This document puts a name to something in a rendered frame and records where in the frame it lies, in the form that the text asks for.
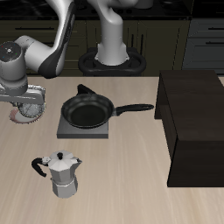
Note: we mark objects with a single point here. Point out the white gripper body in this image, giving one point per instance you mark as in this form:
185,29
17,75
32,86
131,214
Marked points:
29,96

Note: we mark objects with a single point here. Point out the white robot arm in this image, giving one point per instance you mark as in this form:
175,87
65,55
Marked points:
112,38

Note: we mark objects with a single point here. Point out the pink rimmed plate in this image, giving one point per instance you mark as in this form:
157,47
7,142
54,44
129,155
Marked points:
16,118

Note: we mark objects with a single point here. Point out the dark grey stove plate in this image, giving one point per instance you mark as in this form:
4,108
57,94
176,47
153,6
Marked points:
78,132

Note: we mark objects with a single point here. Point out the black frying pan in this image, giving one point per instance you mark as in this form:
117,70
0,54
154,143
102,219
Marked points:
87,115

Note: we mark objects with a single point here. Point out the silver moka pot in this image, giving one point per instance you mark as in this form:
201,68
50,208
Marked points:
62,175

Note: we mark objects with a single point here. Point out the dark kitchen cupboards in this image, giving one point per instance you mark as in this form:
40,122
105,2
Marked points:
157,43

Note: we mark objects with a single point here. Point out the dark wooden cabinet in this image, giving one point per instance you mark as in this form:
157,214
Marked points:
195,116

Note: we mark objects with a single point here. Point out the grey drawer unit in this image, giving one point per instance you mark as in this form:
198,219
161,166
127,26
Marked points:
204,46

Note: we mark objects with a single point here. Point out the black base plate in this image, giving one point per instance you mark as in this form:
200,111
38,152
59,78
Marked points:
137,65

